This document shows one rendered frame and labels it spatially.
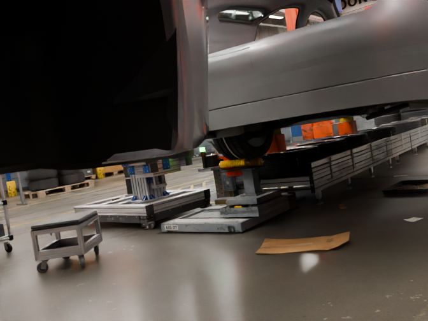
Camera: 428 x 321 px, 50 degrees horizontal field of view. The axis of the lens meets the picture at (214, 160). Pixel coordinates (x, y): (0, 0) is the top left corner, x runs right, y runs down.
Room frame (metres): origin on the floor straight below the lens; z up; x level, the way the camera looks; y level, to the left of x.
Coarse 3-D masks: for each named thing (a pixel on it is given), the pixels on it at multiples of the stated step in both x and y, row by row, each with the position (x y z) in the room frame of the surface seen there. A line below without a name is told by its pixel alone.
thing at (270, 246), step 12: (264, 240) 3.03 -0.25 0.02; (276, 240) 3.01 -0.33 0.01; (288, 240) 2.98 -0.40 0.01; (300, 240) 2.93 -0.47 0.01; (312, 240) 2.88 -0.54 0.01; (324, 240) 2.83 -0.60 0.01; (336, 240) 2.77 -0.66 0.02; (348, 240) 2.67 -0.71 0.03; (264, 252) 2.77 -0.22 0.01; (276, 252) 2.74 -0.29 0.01; (288, 252) 2.71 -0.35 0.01
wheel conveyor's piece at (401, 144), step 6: (408, 132) 6.80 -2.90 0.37; (390, 138) 6.06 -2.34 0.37; (396, 138) 6.39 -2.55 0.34; (402, 138) 6.47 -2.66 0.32; (408, 138) 6.76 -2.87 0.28; (396, 144) 6.23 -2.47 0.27; (402, 144) 6.46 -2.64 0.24; (408, 144) 6.73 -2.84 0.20; (396, 150) 6.20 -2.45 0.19; (402, 150) 6.44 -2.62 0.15; (396, 156) 6.23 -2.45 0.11
